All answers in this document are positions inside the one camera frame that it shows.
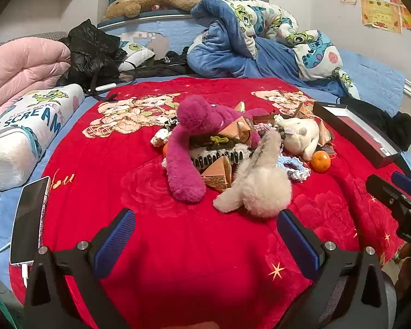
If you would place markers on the triangular orange snack packet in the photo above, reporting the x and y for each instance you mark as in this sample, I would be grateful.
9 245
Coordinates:
238 130
325 133
304 111
240 107
217 174

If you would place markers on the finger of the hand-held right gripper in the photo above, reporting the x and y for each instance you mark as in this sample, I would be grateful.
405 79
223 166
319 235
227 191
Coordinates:
383 190
407 184

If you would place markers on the black box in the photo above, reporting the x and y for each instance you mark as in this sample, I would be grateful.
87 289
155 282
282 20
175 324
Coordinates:
359 133

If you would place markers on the pink quilt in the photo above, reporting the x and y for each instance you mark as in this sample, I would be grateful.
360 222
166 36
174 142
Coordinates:
20 68

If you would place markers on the small white printed pillow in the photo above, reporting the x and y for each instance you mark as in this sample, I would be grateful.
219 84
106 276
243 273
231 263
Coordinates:
135 51

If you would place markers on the white printed monster pillow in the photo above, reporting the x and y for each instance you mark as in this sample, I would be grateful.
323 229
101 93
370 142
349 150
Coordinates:
30 120

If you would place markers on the brown teddy bear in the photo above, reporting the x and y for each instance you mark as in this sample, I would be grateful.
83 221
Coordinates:
157 1

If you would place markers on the cream plush rabbit toy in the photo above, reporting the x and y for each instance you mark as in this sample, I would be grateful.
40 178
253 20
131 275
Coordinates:
260 186

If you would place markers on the white charger stick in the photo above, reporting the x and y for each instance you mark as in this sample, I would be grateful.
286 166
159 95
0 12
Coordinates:
105 87

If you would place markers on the magenta plush toy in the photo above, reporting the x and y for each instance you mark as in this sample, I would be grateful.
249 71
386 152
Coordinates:
191 116

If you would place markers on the white smartphone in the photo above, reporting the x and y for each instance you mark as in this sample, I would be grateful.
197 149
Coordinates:
29 219

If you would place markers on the blue crochet scrunchie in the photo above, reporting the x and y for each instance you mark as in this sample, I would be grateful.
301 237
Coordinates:
296 174

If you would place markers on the blue bed headboard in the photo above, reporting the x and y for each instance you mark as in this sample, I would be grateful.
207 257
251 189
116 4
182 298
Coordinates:
178 29

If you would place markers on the black lace scrunchie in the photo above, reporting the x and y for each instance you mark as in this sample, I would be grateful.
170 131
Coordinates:
171 123

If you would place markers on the blue printed monster blanket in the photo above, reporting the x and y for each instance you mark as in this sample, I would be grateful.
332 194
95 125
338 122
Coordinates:
233 41

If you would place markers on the red printed blanket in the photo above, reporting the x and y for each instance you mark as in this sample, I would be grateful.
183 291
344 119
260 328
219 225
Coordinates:
178 246

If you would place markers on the black puffer jacket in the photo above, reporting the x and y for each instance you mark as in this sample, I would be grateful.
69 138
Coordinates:
89 51

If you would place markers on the white ruffle scrunchie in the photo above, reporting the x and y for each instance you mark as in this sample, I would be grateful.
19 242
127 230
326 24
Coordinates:
161 138

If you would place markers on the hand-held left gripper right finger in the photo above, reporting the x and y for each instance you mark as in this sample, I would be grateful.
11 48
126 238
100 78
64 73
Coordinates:
298 243

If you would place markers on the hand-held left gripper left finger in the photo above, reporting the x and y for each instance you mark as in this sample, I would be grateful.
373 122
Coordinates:
114 243

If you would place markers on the white plush toy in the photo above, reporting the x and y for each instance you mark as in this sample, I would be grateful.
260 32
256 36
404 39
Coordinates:
299 133

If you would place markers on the black garment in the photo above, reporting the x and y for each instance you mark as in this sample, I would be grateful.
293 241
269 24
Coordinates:
164 69

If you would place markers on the black cloth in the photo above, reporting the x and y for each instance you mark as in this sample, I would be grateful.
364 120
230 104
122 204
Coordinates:
383 118

